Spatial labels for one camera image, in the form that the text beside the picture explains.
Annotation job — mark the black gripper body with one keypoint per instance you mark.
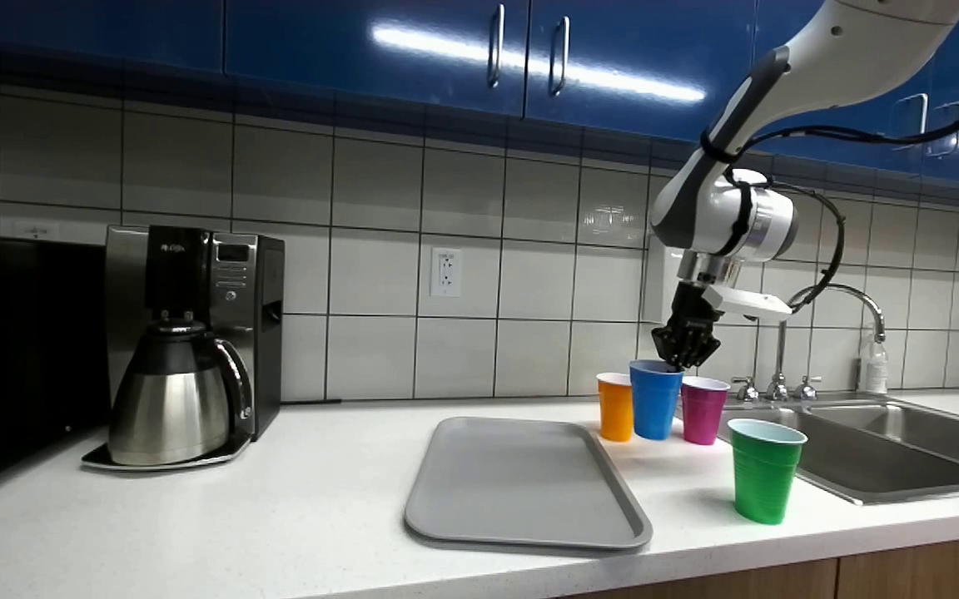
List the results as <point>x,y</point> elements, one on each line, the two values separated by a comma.
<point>688,337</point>

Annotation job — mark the blue plastic cup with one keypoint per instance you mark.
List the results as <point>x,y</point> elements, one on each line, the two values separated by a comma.
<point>653,398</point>

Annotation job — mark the orange plastic cup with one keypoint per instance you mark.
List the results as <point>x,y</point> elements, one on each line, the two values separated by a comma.
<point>614,407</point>

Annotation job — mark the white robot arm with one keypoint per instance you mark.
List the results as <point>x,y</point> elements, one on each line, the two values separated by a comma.
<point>716,218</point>

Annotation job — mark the grey plastic tray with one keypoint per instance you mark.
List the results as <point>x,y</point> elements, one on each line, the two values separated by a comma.
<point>520,482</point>

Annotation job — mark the magenta plastic cup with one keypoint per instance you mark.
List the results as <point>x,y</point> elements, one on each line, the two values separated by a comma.
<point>702,407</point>

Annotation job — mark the white soap dispenser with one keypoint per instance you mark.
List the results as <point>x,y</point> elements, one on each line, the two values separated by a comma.
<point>660,279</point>

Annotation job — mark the chrome faucet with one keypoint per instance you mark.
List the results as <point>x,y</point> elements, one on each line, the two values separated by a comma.
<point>806,390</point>

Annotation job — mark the green plastic cup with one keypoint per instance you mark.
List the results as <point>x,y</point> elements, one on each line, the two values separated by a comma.
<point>763,464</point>

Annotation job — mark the clear soap bottle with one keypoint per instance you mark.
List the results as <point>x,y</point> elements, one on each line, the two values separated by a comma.
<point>869,368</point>

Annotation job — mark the blue upper cabinets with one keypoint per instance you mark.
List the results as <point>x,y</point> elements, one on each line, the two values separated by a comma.
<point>625,67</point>

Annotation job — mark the stainless steel sink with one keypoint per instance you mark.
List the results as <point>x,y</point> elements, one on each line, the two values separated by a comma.
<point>869,449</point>

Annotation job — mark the wooden lower cabinet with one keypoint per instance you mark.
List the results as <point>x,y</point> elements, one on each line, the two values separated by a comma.
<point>892,572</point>

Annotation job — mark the black steel coffee maker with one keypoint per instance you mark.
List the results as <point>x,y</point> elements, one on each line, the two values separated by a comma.
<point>194,278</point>

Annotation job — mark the steel coffee carafe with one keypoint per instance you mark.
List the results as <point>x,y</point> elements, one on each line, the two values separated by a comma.
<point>185,393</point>

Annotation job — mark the black microwave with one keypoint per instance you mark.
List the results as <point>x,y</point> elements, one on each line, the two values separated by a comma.
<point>51,342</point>

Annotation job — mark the white wall outlet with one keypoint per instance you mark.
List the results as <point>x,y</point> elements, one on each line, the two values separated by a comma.
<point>444,271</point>

